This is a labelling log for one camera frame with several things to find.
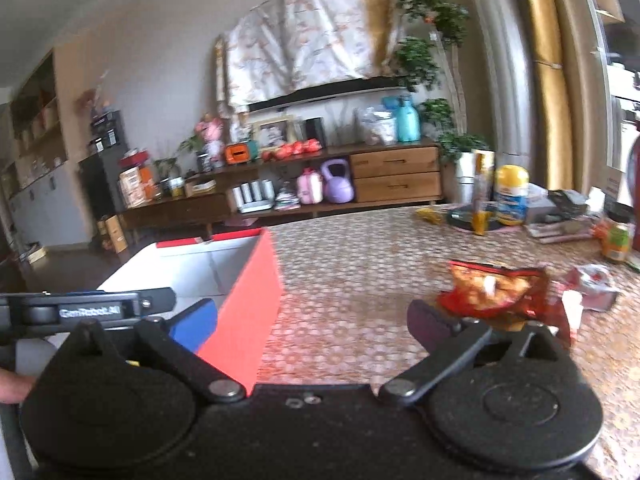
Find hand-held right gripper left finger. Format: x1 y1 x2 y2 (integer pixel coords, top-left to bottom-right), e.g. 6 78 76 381
70 297 248 403

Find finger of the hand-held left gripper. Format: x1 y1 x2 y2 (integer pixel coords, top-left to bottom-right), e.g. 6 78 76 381
131 287 177 319

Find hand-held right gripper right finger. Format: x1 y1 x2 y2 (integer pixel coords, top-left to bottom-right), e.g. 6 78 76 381
377 299 562 407

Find red shoe box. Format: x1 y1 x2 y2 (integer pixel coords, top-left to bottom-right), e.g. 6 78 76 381
96 227 286 396

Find red chip bag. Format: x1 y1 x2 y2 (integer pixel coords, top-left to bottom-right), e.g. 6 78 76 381
436 259 586 350

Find small white red packet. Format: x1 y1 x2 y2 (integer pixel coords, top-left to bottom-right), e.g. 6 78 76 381
565 262 618 313

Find person's left hand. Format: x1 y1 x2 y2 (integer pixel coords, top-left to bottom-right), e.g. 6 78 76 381
0 369 37 404

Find brown paper bag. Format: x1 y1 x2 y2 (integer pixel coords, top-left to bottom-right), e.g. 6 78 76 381
97 214 128 253

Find black round tray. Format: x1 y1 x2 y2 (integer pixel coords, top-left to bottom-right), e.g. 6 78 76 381
446 207 526 233

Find orange white food boxes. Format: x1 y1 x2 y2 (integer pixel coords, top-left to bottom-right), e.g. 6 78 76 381
119 150 156 209

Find black low fridge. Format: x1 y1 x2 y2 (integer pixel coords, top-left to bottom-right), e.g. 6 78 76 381
77 150 131 238

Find wooden TV cabinet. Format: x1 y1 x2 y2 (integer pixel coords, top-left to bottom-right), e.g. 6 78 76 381
117 141 443 241

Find yellow-lid white bottle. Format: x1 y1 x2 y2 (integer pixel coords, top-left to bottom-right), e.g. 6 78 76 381
494 164 531 227

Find stack of small books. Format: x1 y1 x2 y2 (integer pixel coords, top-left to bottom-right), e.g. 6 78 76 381
272 185 301 211

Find small vase plant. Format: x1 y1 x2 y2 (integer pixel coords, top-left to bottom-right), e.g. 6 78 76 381
177 135 213 173

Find rolled white papers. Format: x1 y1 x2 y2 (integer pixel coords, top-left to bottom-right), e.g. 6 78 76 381
525 220 601 246

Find white flat box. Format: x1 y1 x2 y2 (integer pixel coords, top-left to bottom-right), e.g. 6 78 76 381
525 182 553 223

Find purple kettlebell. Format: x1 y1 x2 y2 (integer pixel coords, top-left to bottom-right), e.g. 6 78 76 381
320 159 356 204

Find pink plush toy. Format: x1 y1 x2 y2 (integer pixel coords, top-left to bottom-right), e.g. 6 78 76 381
195 117 226 163

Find black coffee machine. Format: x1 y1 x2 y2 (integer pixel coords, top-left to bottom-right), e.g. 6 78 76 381
89 110 123 158

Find black flat box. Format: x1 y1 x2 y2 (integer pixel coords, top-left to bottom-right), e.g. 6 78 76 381
547 189 591 221

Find clear plastic bag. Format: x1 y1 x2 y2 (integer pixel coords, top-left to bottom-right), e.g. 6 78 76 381
356 106 398 147

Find teal jug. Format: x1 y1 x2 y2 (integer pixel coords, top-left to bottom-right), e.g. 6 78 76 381
382 94 421 143

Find black-lid jar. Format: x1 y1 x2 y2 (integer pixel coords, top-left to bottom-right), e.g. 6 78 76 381
601 202 633 264

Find dried flower bouquet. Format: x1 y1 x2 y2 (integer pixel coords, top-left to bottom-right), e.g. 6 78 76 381
77 72 113 111

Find black television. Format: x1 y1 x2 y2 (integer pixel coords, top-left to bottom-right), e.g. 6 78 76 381
247 76 411 113

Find standing air conditioner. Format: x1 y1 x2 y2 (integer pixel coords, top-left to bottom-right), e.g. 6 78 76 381
460 0 538 196

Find potted green tree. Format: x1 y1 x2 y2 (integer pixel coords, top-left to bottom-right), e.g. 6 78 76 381
392 0 493 201

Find yellow curtain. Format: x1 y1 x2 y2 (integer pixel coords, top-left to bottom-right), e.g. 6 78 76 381
515 0 576 191

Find cloth-covered television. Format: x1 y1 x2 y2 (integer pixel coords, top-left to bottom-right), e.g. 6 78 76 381
215 0 406 113

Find wall shelf unit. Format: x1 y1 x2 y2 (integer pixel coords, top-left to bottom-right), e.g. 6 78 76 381
0 50 68 261

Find photo frame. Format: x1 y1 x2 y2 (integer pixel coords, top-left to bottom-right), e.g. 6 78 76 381
250 115 296 153

